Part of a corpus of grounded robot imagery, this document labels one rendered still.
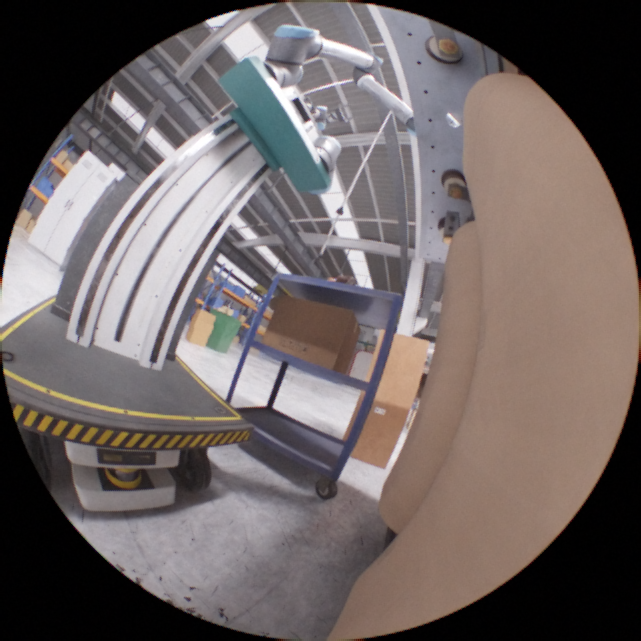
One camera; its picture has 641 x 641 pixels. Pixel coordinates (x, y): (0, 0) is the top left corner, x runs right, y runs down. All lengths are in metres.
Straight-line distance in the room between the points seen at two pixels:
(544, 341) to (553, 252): 0.06
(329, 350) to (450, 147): 0.97
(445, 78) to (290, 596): 1.38
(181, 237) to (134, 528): 0.83
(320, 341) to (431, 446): 0.62
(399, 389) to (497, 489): 1.21
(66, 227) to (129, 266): 3.89
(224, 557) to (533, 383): 0.63
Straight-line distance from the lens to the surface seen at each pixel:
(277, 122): 0.83
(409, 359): 1.35
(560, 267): 0.16
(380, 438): 1.37
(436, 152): 0.88
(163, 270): 0.68
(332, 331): 0.86
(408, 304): 11.45
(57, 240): 4.51
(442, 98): 0.82
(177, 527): 0.64
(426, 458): 0.49
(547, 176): 0.20
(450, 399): 0.47
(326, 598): 0.63
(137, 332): 0.69
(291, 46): 0.95
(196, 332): 3.85
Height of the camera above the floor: 0.54
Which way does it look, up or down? 12 degrees up
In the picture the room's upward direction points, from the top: 21 degrees clockwise
